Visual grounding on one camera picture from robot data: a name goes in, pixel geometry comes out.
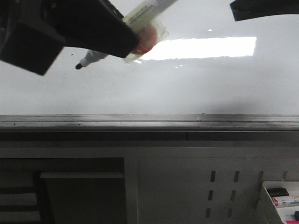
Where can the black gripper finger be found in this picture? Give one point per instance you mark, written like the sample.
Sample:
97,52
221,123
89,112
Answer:
34,32
250,9

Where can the white black-tipped whiteboard marker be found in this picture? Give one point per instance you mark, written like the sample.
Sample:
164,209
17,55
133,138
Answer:
143,21

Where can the white glossy whiteboard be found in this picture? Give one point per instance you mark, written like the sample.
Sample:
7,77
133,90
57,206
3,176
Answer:
208,64

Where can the grey metal whiteboard tray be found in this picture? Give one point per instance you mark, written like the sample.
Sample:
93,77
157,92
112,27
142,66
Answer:
151,127

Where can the dark framed panel lower left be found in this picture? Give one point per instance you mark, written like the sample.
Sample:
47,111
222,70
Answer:
86,197

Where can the white slotted pegboard panel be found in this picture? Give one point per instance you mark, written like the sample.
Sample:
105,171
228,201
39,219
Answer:
203,185

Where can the red and white marker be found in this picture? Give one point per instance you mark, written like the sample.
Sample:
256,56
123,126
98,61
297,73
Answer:
285,201

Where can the white plastic storage bin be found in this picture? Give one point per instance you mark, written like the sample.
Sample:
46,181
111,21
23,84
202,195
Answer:
270,212

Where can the blue marker in bin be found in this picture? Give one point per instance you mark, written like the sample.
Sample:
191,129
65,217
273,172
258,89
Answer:
296,215

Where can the pink marker in bin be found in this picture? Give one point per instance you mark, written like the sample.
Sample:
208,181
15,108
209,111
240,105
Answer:
291,221

